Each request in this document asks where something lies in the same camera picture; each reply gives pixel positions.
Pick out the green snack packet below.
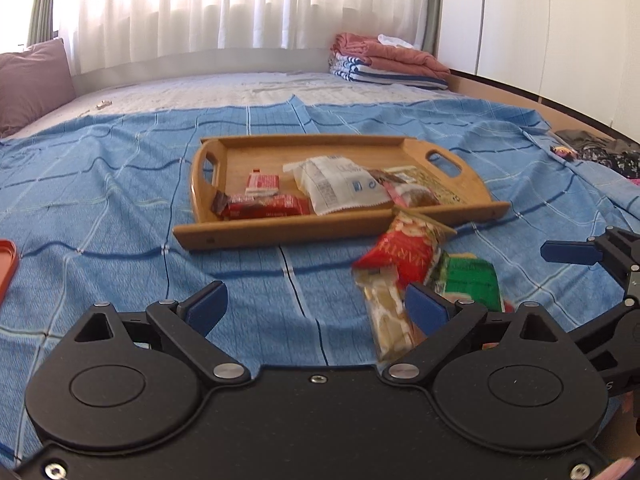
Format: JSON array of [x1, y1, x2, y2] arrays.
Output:
[[426, 252, 503, 312]]

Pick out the clear beige snack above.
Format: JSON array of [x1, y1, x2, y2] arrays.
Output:
[[352, 266, 425, 364]]

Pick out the red nut snack bag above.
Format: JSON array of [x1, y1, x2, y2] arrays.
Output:
[[352, 207, 457, 289]]

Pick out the red biscuit roll pack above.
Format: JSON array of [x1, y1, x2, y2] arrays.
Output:
[[502, 300, 515, 313]]

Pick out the small colourful toy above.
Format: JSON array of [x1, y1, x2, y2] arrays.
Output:
[[550, 145, 577, 162]]

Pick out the dark floral cloth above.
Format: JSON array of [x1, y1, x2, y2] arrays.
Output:
[[555, 130, 640, 180]]

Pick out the dark red chocolate bar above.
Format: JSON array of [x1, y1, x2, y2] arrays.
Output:
[[212, 192, 311, 220]]

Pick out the pink wrapped brown pastry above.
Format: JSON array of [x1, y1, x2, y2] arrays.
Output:
[[369, 169, 440, 208]]

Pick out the wooden serving tray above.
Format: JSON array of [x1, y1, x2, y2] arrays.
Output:
[[174, 134, 509, 252]]

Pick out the yellow flat snack packet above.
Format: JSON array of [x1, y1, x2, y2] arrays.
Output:
[[385, 166, 464, 205]]

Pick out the blue checked bedsheet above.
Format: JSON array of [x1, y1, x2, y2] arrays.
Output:
[[1, 98, 639, 466]]

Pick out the white snack packet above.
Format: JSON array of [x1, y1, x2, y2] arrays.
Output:
[[282, 155, 390, 216]]

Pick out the orange plastic lid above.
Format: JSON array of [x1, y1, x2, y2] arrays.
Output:
[[0, 240, 20, 304]]

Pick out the white wardrobe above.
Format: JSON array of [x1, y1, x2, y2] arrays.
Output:
[[437, 0, 639, 139]]

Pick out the striped blue folded towel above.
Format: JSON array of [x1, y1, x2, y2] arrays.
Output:
[[329, 53, 448, 90]]

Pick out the folded red blanket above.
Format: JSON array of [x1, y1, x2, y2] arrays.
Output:
[[331, 32, 450, 79]]

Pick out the purple pillow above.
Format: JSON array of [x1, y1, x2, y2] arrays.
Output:
[[0, 38, 76, 138]]

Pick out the white sheer curtain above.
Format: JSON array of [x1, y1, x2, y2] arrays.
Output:
[[54, 0, 426, 75]]

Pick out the grey-green drape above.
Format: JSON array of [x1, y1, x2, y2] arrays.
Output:
[[27, 0, 54, 47]]

